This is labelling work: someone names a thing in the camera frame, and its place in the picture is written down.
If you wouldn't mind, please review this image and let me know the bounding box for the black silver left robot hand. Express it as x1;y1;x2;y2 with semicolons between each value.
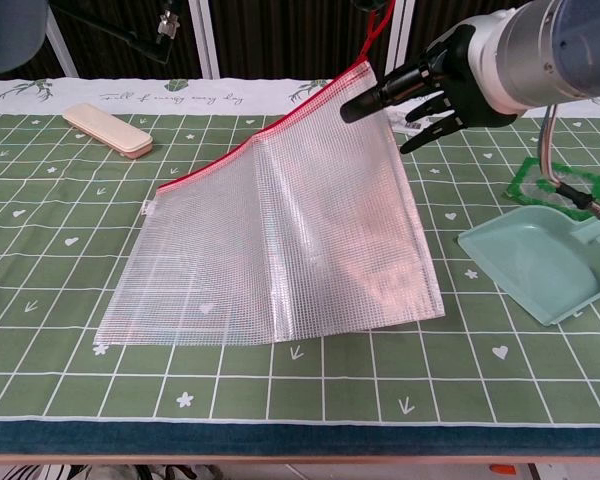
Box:
352;0;397;13

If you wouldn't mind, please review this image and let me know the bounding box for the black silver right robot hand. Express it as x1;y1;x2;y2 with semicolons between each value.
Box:
339;14;524;155

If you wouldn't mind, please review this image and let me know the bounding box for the clear mesh zipper pouch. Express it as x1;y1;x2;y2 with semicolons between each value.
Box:
93;0;447;348

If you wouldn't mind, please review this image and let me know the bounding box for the printed card packet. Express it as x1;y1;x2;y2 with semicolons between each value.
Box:
387;110;424;136

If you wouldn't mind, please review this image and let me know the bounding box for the teal plastic dustpan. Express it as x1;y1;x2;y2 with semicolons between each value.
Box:
457;205;600;329

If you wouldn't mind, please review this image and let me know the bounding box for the black bar metal clamp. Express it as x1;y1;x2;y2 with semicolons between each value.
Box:
49;0;181;65

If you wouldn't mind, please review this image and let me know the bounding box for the cream oblong pencil case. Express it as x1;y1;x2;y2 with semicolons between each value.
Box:
62;102;155;162

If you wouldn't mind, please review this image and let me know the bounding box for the green grid tablecloth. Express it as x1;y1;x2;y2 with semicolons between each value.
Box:
0;77;600;427

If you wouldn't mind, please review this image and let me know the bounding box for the white aluminium partition post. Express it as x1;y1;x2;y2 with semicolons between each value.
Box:
43;9;80;79
385;0;417;77
187;0;222;79

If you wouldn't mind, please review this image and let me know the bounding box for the grey cable black connector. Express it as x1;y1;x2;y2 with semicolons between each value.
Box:
538;102;600;233

